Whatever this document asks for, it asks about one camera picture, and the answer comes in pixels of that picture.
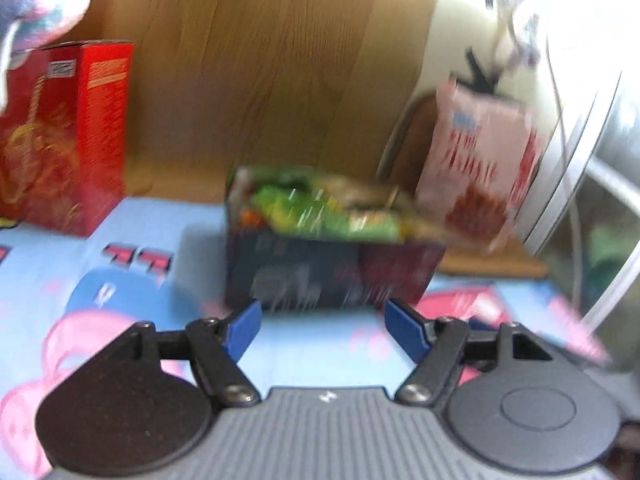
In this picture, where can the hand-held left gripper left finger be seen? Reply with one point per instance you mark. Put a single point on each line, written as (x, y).
(245, 327)

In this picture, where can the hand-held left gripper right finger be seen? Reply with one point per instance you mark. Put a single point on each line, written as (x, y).
(404, 327)

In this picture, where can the dark cardboard carton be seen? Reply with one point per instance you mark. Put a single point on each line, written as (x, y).
(300, 270)

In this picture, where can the green snack packet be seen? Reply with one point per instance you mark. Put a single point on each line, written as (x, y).
(300, 210)

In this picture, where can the cartoon pig printed blanket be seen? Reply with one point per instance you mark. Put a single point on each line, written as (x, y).
(310, 340)

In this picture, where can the pink snack bag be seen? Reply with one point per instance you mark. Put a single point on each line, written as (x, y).
(475, 175)

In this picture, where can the red gold patterned box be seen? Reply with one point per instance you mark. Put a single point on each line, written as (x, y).
(60, 135)

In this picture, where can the wooden headboard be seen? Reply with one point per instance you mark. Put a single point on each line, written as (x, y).
(250, 60)

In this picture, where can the frosted glass sliding door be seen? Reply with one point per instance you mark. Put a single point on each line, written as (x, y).
(615, 125)

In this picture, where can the white power strip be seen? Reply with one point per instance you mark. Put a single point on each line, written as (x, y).
(517, 25)

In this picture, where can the black bracket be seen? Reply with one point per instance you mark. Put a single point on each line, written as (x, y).
(481, 72)

